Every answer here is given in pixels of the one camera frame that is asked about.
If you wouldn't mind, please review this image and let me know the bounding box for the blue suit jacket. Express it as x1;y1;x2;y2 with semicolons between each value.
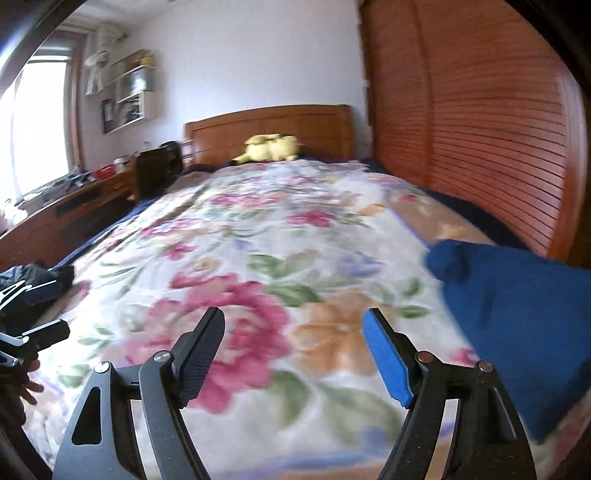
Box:
425;240;590;442

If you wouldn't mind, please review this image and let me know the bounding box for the left hand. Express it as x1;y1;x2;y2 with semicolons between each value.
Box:
17;359;45;406

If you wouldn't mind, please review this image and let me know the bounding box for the black jacket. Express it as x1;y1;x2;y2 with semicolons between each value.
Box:
1;263;75;337

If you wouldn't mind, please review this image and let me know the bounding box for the navy bed sheet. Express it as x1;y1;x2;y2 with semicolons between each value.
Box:
53;164;228;269

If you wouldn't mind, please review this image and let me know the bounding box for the wooden desk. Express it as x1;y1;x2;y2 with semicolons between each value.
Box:
0;171;135;271

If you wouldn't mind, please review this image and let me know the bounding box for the red basket on desk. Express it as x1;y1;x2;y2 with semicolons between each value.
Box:
92;164;116;180

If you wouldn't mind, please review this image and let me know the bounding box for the wooden chair with dark garment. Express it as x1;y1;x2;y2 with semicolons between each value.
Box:
134;141;183;199

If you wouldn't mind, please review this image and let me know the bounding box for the floral blanket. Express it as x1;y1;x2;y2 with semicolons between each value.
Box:
25;160;520;479

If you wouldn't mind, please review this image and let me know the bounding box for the yellow plush toy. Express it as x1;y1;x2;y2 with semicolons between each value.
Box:
232;134;301;165

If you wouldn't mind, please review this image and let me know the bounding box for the wooden louvered wardrobe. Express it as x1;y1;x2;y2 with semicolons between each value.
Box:
360;1;590;268

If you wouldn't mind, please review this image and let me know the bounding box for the wooden headboard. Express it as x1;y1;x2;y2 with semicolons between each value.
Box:
181;105;356;167

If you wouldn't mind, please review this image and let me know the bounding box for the white wall shelf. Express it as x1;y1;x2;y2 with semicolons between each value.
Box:
85;49;157;134

